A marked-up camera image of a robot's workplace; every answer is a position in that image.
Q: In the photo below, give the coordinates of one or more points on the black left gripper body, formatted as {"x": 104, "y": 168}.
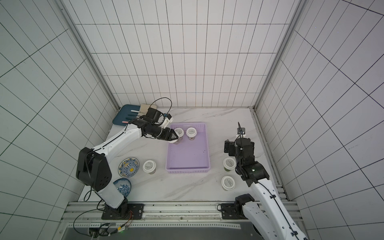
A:
{"x": 160, "y": 133}

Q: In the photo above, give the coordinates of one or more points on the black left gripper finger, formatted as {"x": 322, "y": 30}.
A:
{"x": 173, "y": 134}
{"x": 174, "y": 141}

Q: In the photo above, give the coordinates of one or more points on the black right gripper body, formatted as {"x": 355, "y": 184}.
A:
{"x": 240, "y": 144}

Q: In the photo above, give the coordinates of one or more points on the yogurt cup white lid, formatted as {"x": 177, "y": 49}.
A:
{"x": 228, "y": 183}
{"x": 229, "y": 164}
{"x": 191, "y": 133}
{"x": 149, "y": 167}
{"x": 180, "y": 132}

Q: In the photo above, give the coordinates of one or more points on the purple perforated plastic basket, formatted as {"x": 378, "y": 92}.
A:
{"x": 189, "y": 156}

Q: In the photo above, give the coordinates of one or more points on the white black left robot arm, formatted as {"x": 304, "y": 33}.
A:
{"x": 96, "y": 166}

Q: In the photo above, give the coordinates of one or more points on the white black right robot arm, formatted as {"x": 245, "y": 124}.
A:
{"x": 264, "y": 207}

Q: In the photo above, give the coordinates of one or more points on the dark teal tray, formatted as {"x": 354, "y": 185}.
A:
{"x": 125, "y": 114}

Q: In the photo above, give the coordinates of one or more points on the yellow blue patterned plate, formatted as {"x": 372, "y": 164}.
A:
{"x": 129, "y": 167}

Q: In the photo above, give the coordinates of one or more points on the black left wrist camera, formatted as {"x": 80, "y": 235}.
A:
{"x": 153, "y": 115}

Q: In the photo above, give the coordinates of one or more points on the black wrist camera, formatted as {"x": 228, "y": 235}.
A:
{"x": 153, "y": 115}
{"x": 241, "y": 131}

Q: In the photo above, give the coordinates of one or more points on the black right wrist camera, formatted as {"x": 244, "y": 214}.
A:
{"x": 241, "y": 131}

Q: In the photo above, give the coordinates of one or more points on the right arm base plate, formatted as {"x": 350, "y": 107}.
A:
{"x": 229, "y": 211}

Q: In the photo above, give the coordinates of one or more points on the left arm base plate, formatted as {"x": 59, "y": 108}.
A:
{"x": 124, "y": 212}

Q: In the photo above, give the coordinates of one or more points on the aluminium rail frame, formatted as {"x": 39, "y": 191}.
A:
{"x": 160, "y": 221}

